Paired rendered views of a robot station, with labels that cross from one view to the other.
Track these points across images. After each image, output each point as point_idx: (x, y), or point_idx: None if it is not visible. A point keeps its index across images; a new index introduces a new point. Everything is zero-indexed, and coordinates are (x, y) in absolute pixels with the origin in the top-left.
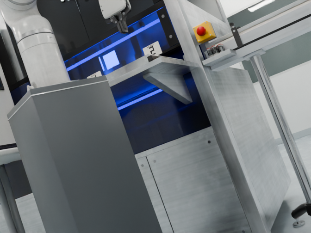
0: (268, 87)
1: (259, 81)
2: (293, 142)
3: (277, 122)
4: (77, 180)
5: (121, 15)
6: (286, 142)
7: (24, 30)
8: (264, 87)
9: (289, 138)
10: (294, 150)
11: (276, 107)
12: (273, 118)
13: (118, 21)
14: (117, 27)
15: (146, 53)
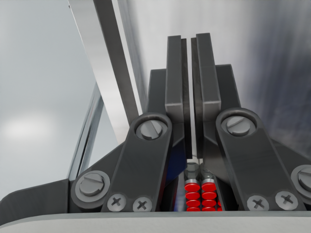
0: (75, 155)
1: (82, 168)
2: (92, 94)
3: (93, 113)
4: None
5: (125, 154)
6: (98, 93)
7: None
8: (79, 157)
9: (92, 96)
10: (95, 85)
11: (83, 129)
12: (97, 121)
13: (220, 162)
14: (236, 90)
15: None
